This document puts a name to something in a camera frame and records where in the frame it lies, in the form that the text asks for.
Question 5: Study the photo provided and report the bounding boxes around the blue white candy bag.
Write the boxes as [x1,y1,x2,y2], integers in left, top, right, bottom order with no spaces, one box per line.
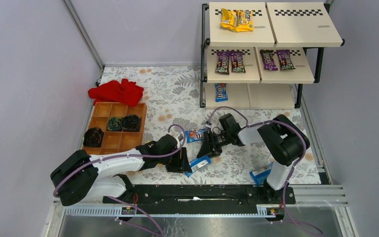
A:
[185,156,211,177]

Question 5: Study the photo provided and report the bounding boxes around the blue M&M candy bag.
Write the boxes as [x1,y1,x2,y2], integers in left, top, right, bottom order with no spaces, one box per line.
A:
[185,128,210,143]

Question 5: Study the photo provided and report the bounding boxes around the purple candy bag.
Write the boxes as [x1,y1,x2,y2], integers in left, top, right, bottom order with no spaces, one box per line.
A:
[260,49,278,71]
[276,49,296,71]

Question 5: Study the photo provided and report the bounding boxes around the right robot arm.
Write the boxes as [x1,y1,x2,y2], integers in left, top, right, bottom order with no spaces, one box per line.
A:
[197,114,310,191]

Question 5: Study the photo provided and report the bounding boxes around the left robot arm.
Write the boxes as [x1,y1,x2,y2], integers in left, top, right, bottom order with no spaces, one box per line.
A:
[50,134,186,206]

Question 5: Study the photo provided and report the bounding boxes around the blue candy bag on shelf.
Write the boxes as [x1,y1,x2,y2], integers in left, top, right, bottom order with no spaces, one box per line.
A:
[215,83,228,102]

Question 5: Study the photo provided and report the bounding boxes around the brown candy bag left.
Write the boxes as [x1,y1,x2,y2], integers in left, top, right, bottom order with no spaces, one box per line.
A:
[215,51,230,75]

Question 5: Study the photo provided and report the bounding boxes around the brown candy bag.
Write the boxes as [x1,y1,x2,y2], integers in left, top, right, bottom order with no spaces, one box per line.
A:
[215,51,230,75]
[230,51,246,73]

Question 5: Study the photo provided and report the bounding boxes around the brown candy bag right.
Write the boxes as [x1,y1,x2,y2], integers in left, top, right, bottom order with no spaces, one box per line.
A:
[230,51,246,73]

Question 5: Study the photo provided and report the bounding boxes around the three-tier shelf rack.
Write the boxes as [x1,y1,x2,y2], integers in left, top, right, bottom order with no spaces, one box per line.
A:
[199,1,344,110]

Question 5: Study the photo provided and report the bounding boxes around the yellow candy bag left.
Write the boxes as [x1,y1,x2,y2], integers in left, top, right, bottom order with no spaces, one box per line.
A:
[221,8,237,32]

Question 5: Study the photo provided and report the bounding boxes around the yellow candy bag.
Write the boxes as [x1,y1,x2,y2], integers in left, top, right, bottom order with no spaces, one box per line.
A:
[221,8,237,32]
[236,10,254,32]

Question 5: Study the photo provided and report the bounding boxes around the yellow candy bag right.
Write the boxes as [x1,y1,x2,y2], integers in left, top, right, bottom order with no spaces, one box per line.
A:
[236,10,254,32]

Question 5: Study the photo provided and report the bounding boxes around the floral table mat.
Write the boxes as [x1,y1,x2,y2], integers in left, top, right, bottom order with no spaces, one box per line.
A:
[101,66,304,185]

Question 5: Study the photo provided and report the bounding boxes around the black rolled sock right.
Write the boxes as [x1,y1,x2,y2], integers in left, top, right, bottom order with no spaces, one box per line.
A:
[121,115,141,132]

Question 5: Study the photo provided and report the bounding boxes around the wooden compartment tray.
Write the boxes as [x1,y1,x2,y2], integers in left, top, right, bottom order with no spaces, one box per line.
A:
[81,102,147,155]

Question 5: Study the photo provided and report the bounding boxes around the black rolled sock green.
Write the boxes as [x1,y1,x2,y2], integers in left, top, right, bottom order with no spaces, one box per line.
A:
[107,117,123,132]

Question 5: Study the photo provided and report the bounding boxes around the black rolled sock orange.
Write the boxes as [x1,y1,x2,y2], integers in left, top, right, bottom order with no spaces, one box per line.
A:
[82,127,104,148]

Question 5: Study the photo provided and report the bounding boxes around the red cloth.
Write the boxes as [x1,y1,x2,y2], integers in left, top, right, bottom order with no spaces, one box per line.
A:
[88,78,144,107]

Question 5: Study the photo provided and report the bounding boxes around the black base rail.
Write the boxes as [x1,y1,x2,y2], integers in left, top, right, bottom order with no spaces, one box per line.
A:
[103,175,296,215]

